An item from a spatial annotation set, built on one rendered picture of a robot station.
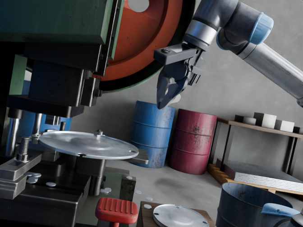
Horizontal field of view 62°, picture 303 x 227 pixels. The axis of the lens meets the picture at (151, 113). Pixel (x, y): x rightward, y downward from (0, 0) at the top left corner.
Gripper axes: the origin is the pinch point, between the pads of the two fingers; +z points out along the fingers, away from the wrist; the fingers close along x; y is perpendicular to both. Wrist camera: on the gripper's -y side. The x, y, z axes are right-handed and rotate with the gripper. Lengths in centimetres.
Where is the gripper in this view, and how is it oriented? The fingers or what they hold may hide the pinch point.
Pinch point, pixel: (159, 105)
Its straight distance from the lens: 71.2
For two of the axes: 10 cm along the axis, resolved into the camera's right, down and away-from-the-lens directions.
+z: -4.3, 8.7, 2.5
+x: -6.7, -5.0, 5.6
